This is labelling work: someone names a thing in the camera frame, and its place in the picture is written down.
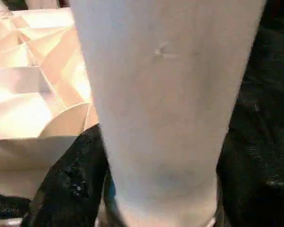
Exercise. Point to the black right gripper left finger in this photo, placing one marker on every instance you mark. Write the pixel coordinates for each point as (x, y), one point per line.
(71, 184)

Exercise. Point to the white plastic table top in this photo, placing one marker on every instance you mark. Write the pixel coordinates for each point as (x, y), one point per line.
(26, 82)

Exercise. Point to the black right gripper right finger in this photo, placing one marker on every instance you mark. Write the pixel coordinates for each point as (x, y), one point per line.
(255, 189)

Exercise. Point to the black mat cloth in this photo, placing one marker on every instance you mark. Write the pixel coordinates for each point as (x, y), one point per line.
(269, 71)

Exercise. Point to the white plastic table leg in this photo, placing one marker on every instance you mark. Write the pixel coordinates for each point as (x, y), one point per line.
(156, 94)

